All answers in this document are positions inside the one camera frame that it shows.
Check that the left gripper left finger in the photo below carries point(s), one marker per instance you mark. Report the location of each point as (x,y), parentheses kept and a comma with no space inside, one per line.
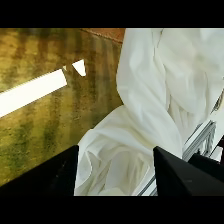
(53,176)

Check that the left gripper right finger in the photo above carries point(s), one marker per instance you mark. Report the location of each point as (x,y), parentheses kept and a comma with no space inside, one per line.
(180,176)

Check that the white shirt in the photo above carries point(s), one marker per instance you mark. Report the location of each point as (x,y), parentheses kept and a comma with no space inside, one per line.
(156,100)

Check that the silver frame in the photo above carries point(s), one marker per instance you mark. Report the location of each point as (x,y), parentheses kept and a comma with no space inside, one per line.
(200,138)

